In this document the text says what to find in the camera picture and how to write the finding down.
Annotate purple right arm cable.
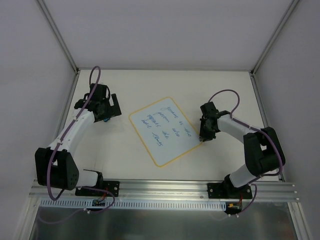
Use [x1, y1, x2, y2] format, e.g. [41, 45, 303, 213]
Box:
[207, 89, 286, 217]

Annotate table edge rail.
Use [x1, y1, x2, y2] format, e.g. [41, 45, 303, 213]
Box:
[37, 70, 80, 148]
[249, 72, 285, 182]

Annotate white slotted cable duct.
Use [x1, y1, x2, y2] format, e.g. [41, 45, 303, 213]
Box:
[40, 198, 227, 212]

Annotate yellow framed whiteboard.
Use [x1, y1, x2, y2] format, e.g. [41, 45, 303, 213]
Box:
[128, 97, 202, 168]

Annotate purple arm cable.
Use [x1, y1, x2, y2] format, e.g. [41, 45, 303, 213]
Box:
[37, 65, 116, 224]
[207, 89, 286, 217]

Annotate right aluminium frame post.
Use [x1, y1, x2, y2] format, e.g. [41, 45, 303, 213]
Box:
[250, 0, 300, 76]

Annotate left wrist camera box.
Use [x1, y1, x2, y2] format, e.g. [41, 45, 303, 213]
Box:
[90, 84, 111, 101]

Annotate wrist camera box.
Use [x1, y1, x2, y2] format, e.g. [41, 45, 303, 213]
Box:
[90, 84, 111, 101]
[200, 101, 219, 119]

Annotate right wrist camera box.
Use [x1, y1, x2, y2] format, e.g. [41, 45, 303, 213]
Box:
[200, 101, 219, 119]

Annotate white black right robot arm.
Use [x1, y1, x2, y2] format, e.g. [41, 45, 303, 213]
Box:
[199, 109, 286, 199]

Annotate right table edge rail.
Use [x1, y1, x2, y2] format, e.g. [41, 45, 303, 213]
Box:
[249, 72, 285, 182]

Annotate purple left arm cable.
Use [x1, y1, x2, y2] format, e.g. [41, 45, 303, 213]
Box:
[37, 65, 116, 224]

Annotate aluminium mounting rail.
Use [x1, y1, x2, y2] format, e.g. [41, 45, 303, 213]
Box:
[28, 177, 301, 202]

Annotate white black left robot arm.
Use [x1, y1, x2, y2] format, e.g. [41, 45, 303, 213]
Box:
[35, 93, 122, 196]

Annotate left table edge rail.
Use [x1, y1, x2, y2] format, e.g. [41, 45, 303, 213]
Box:
[37, 70, 80, 148]

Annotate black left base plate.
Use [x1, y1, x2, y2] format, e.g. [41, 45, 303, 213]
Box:
[75, 180, 120, 198]

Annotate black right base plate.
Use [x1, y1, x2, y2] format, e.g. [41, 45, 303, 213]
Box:
[206, 182, 253, 200]

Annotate left aluminium frame post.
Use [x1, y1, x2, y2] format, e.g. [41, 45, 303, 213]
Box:
[35, 0, 79, 74]

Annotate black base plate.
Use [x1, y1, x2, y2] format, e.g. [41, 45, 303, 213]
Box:
[75, 180, 120, 198]
[206, 182, 253, 200]

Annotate aluminium frame post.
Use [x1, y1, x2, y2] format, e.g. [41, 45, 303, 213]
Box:
[250, 0, 300, 76]
[35, 0, 79, 74]

